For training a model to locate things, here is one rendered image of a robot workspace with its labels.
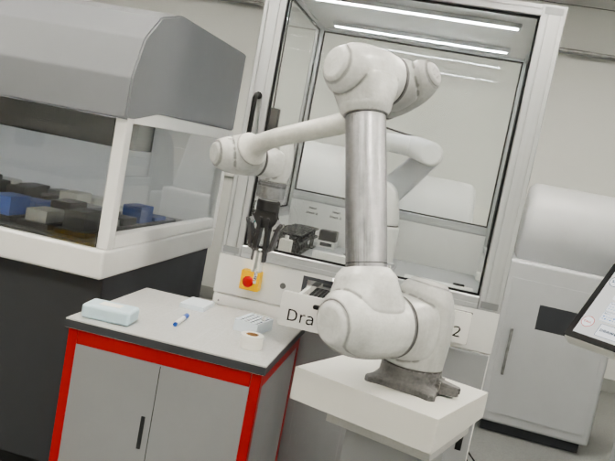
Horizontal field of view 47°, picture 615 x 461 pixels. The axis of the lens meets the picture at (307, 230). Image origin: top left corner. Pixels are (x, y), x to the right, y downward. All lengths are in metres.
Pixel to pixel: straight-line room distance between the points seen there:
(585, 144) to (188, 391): 4.25
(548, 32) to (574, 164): 3.27
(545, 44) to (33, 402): 2.20
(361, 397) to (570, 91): 4.36
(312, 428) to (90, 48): 1.55
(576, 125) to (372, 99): 4.15
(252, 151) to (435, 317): 0.74
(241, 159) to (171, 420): 0.79
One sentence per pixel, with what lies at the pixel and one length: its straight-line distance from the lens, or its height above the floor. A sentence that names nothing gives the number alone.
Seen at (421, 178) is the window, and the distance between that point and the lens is 2.52.
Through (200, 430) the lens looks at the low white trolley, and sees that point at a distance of 2.16.
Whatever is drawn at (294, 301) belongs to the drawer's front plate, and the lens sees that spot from 2.25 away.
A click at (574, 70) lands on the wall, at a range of 5.82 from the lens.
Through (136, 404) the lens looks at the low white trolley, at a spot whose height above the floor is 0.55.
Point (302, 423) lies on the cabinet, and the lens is 2.71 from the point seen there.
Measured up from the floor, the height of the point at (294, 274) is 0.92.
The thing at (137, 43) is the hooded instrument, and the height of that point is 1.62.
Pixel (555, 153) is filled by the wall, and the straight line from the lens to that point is 5.75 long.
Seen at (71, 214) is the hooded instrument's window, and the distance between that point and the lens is 2.60.
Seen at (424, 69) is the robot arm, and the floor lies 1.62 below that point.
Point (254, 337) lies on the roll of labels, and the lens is 2.15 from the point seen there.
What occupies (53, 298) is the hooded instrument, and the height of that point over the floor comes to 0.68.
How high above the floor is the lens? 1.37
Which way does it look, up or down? 6 degrees down
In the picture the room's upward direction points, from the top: 11 degrees clockwise
